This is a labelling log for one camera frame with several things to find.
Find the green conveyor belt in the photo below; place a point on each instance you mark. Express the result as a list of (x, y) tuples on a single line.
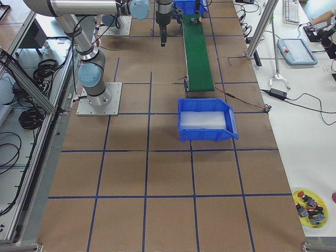
[(199, 77)]

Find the blue destination bin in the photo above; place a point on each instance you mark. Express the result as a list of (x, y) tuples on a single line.
[(207, 104)]

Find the white foam pad destination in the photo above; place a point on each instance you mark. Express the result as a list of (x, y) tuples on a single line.
[(202, 120)]

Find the white keyboard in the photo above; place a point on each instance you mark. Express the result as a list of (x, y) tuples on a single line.
[(291, 12)]

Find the aluminium profile post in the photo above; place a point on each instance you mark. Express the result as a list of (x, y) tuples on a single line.
[(262, 24)]

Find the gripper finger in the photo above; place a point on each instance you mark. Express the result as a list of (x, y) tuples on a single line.
[(163, 36), (197, 6)]

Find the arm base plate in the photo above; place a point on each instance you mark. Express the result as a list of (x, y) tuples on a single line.
[(106, 104), (115, 27)]

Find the teach pendant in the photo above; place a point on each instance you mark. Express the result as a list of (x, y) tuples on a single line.
[(296, 52)]

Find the yellow plate of buttons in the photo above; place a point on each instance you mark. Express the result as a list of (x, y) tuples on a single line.
[(311, 209)]

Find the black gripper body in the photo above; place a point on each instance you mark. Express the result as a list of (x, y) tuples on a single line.
[(162, 15)]

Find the yellow mushroom push button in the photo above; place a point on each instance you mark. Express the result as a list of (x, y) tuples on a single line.
[(195, 20)]

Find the black power adapter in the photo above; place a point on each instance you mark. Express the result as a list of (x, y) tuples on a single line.
[(278, 94)]

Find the blue source bin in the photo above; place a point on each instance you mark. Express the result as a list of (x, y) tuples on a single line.
[(188, 6)]

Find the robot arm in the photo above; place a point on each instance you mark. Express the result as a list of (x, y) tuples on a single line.
[(92, 60), (139, 9)]

